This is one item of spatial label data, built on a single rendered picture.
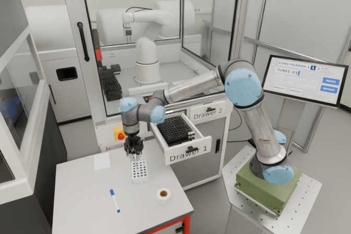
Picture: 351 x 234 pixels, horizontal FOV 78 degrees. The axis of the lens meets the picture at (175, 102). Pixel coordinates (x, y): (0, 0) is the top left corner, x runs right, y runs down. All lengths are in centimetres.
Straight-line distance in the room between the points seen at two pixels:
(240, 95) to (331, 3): 183
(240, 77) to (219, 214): 152
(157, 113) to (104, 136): 62
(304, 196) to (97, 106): 120
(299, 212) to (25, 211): 141
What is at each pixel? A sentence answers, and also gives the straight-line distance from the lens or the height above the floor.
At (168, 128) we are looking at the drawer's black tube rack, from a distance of 138.
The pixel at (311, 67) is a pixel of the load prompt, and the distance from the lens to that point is 189.
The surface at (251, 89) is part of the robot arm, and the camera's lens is 76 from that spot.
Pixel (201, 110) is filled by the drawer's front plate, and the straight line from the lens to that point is 157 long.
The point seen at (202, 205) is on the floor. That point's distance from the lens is 211.
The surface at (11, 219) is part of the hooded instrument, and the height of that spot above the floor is 60.
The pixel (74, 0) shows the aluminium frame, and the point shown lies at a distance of 116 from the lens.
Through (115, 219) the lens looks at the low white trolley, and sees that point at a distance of 117.
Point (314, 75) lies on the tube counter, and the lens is 187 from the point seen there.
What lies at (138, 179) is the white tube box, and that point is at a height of 79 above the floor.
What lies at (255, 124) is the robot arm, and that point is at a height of 125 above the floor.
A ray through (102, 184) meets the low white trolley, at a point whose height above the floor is 76.
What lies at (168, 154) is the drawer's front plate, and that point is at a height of 90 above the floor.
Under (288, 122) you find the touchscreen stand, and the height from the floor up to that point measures 69.
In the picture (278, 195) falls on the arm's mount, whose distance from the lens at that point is 118.
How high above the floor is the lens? 172
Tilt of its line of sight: 30 degrees down
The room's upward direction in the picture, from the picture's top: straight up
